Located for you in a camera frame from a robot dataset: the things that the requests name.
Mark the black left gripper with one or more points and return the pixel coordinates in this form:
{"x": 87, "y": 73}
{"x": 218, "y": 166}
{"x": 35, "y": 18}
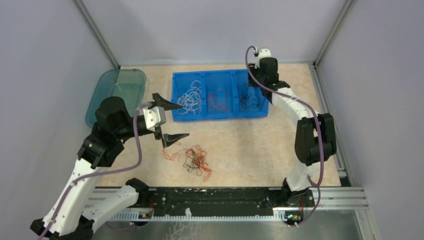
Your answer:
{"x": 168, "y": 139}

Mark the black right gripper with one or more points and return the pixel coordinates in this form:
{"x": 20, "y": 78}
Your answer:
{"x": 251, "y": 81}

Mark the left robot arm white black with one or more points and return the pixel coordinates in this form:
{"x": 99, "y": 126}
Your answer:
{"x": 70, "y": 218}

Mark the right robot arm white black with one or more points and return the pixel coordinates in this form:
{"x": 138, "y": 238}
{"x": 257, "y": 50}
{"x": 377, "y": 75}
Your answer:
{"x": 315, "y": 137}

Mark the blue three-compartment plastic bin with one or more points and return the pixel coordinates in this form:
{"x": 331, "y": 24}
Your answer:
{"x": 216, "y": 95}

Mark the teal translucent plastic tray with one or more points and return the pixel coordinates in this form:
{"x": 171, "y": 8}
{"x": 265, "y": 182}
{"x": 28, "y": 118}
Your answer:
{"x": 128, "y": 84}

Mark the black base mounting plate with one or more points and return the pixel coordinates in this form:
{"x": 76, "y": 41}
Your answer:
{"x": 216, "y": 201}

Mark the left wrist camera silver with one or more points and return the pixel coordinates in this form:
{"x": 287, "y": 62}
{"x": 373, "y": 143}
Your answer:
{"x": 154, "y": 117}

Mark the aluminium frame rail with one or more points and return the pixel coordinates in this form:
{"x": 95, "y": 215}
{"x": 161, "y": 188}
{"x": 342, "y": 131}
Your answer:
{"x": 364, "y": 218}

